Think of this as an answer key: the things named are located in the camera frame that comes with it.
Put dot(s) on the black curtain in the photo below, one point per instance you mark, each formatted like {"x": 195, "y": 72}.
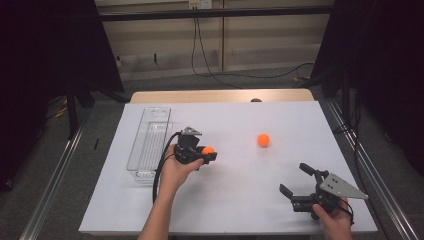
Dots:
{"x": 40, "y": 66}
{"x": 383, "y": 66}

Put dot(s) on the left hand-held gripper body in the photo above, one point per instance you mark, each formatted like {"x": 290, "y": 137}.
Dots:
{"x": 186, "y": 148}

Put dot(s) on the aluminium floor rail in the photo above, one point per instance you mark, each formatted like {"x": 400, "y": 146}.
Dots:
{"x": 373, "y": 181}
{"x": 50, "y": 190}

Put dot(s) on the black horizontal frame bar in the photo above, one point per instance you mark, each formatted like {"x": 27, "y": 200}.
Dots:
{"x": 233, "y": 13}

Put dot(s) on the black metal stand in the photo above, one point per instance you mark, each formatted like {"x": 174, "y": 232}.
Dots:
{"x": 71, "y": 113}
{"x": 346, "y": 100}

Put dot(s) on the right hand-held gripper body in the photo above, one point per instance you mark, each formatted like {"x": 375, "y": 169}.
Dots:
{"x": 338, "y": 188}

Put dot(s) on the person's right hand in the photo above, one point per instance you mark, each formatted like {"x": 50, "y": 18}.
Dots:
{"x": 336, "y": 225}

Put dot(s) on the white wall socket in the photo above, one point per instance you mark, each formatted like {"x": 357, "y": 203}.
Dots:
{"x": 200, "y": 4}

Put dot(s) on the person's left hand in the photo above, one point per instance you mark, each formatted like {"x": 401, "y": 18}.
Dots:
{"x": 175, "y": 175}

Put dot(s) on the orange ball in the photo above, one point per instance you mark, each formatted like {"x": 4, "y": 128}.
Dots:
{"x": 263, "y": 140}
{"x": 208, "y": 150}

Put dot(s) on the beige panelled desk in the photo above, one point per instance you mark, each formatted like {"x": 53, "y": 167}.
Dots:
{"x": 266, "y": 40}

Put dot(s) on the small black stick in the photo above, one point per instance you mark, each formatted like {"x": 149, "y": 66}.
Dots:
{"x": 96, "y": 143}

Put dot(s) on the clear plastic tray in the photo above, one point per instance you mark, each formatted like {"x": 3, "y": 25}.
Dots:
{"x": 150, "y": 140}

